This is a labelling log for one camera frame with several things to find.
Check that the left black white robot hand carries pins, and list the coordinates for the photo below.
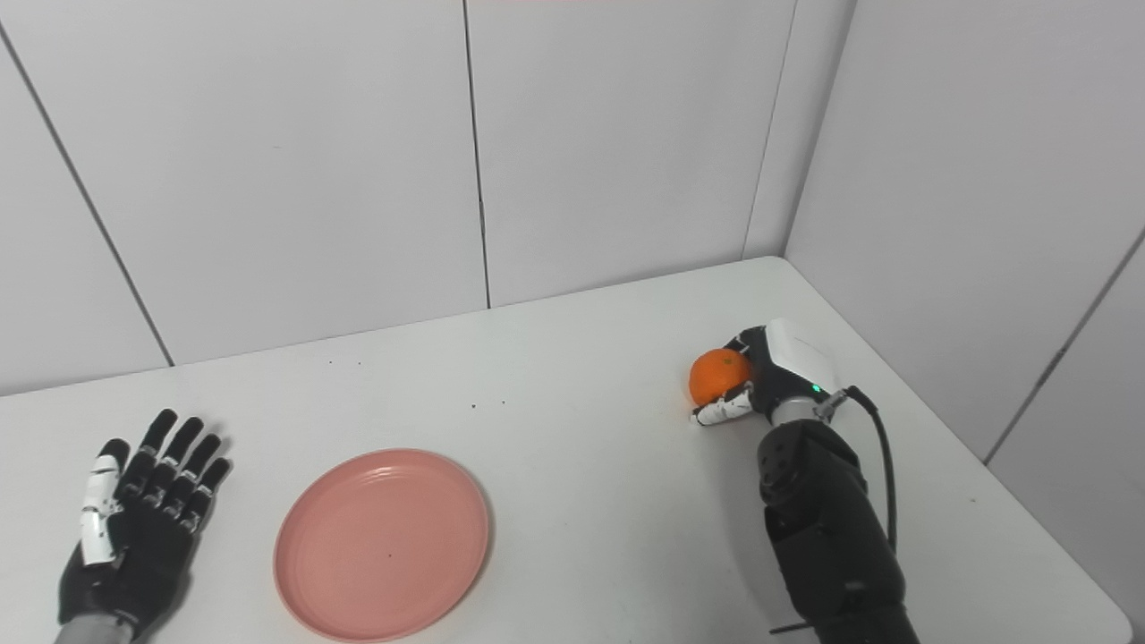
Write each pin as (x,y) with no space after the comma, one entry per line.
(134,537)

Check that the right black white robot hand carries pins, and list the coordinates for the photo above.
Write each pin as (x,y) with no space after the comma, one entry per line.
(787,371)

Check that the orange fruit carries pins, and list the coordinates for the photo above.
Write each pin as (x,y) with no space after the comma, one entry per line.
(716,376)

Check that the pink round plate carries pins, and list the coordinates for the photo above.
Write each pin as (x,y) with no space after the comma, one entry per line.
(382,545)

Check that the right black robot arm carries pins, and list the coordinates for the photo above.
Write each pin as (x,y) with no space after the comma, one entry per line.
(823,528)

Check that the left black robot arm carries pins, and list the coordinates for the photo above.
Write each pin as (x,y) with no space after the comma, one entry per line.
(94,631)

